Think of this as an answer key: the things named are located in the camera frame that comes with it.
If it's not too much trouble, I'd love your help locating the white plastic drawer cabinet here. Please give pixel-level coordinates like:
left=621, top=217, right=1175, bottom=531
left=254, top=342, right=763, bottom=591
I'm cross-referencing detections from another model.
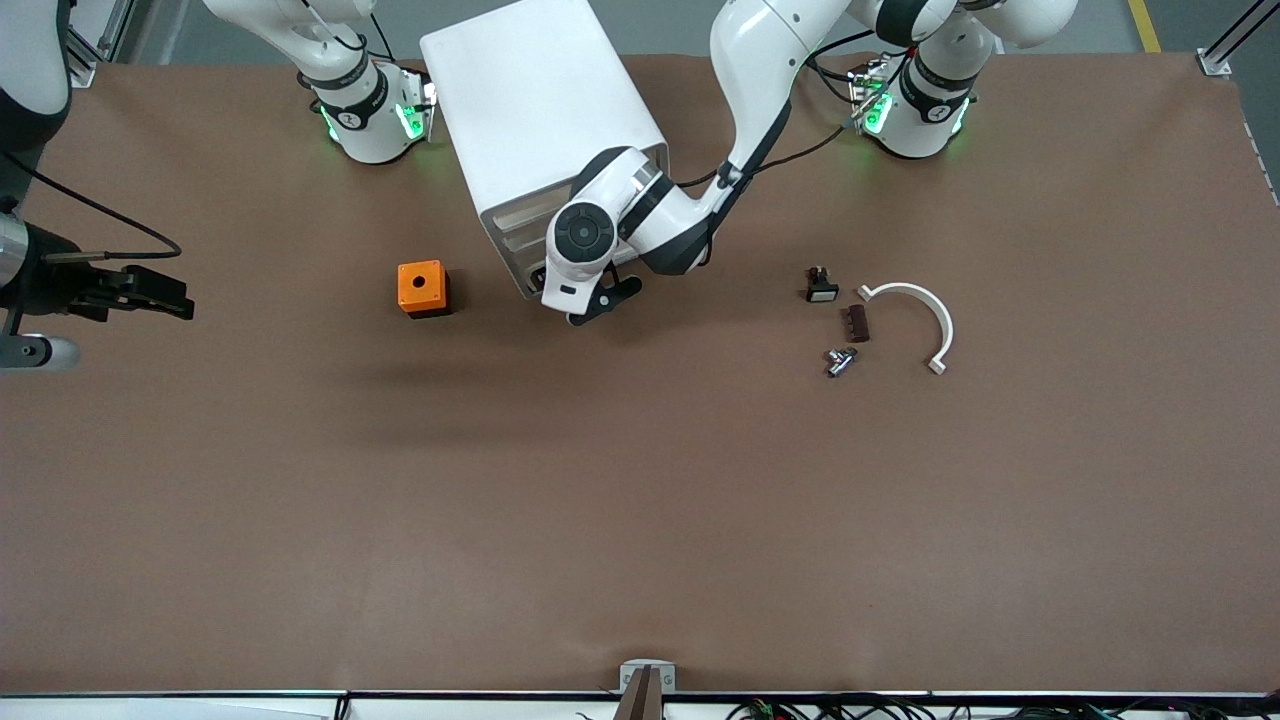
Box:
left=420, top=0, right=674, bottom=299

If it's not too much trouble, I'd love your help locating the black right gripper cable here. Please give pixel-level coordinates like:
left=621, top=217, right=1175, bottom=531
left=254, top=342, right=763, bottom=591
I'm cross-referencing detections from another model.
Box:
left=0, top=148, right=183, bottom=263

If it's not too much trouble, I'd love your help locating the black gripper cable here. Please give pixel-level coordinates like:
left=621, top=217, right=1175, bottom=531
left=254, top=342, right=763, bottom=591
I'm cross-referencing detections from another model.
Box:
left=0, top=148, right=183, bottom=263
left=675, top=115, right=866, bottom=191

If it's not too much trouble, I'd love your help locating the orange button enclosure box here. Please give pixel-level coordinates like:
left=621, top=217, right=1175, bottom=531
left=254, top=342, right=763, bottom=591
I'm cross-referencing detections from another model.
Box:
left=397, top=260, right=452, bottom=319

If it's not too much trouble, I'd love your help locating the aluminium frame post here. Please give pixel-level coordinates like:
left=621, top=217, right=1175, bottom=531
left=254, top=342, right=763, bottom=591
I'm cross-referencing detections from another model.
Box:
left=1200, top=0, right=1280, bottom=78
left=60, top=0, right=136, bottom=91

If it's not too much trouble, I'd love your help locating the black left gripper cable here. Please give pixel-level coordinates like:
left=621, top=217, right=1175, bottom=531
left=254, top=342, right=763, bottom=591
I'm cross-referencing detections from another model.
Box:
left=675, top=115, right=866, bottom=191

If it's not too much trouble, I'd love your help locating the white curved plastic bracket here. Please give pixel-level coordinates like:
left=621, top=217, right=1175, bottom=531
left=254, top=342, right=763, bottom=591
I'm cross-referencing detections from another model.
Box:
left=857, top=282, right=955, bottom=376

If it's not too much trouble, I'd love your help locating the grey metal mounting bracket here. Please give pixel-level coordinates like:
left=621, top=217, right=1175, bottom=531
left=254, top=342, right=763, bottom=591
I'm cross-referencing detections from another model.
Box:
left=619, top=659, right=677, bottom=694

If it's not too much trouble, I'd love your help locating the white table edge rail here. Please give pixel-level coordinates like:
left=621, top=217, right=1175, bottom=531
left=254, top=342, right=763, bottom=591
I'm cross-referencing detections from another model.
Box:
left=0, top=690, right=1280, bottom=720

